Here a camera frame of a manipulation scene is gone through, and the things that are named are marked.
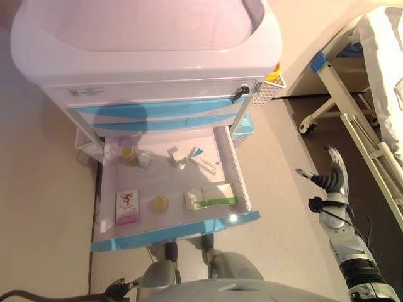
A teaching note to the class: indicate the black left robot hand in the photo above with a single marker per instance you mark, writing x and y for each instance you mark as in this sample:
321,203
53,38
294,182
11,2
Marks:
119,287

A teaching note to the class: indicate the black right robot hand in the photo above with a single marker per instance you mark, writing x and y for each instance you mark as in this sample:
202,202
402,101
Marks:
335,181

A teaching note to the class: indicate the pill jar with green label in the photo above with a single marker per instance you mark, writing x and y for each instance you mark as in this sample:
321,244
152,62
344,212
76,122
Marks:
160,204

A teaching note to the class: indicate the blue fronted cart drawer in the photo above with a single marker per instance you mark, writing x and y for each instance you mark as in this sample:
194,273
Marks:
204,107
204,122
176,182

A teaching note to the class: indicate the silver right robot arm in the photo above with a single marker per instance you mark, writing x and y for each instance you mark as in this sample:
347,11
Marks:
352,248

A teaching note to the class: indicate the pink medicine box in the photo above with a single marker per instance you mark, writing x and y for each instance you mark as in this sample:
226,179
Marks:
127,206

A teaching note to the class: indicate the green and white medicine box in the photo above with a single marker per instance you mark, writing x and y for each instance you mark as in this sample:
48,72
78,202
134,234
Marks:
214,196

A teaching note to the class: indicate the blue and white medicine box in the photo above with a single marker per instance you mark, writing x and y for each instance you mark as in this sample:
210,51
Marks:
206,163

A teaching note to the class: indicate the small white open box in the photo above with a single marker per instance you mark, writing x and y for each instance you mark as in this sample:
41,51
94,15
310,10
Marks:
174,157

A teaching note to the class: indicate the grey left robot leg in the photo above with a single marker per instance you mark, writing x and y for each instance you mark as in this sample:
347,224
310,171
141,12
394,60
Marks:
159,273

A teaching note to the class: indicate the grey robot leg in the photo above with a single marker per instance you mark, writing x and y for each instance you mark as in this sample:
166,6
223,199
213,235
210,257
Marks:
159,273
233,264

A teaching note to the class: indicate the bed caster wheel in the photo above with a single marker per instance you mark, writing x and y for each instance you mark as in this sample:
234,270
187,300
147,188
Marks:
310,127
372,120

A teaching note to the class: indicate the light blue waste bin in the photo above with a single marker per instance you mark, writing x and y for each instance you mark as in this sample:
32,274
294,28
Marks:
244,129

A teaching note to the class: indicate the white perforated basket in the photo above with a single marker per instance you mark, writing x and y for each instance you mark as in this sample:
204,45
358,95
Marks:
264,94

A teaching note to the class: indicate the grey right robot leg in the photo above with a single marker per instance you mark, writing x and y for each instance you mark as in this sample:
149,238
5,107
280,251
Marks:
233,264

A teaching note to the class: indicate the grey robot torso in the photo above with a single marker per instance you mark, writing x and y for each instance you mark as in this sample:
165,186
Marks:
236,292

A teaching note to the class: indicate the blue bed corner clip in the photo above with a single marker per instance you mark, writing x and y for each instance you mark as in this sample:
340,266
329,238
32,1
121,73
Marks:
319,63

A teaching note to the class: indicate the yellow sharps container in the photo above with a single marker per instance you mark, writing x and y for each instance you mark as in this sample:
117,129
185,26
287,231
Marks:
273,75

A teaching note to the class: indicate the white bed sheet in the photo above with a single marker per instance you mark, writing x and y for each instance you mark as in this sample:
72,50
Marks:
387,63

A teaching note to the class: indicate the black cart lock key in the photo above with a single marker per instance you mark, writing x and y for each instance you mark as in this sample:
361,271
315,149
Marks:
242,91

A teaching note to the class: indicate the white pill bottle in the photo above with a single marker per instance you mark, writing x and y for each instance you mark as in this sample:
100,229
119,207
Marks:
145,160

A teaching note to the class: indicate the blue mattress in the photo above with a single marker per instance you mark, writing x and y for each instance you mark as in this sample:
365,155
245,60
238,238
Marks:
351,49

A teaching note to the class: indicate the glass jar of yellow pills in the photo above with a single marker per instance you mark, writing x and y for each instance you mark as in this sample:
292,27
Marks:
129,155

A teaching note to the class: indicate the white medical cart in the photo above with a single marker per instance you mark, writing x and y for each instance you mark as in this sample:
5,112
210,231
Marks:
141,63

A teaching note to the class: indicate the white hospital bed frame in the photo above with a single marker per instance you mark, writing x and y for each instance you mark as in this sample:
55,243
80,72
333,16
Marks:
333,88

